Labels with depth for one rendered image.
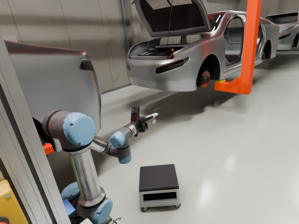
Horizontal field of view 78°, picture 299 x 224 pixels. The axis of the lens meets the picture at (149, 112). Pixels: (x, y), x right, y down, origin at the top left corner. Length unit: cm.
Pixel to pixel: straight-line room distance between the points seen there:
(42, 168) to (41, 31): 553
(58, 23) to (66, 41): 48
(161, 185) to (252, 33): 286
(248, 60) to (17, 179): 365
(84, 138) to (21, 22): 524
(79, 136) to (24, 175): 27
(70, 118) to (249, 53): 340
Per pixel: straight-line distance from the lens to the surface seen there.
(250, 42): 376
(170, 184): 197
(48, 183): 53
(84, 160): 80
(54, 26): 606
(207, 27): 380
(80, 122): 71
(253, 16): 375
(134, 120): 109
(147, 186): 197
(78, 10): 643
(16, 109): 45
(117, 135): 97
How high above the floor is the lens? 170
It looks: 22 degrees down
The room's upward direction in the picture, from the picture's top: 6 degrees counter-clockwise
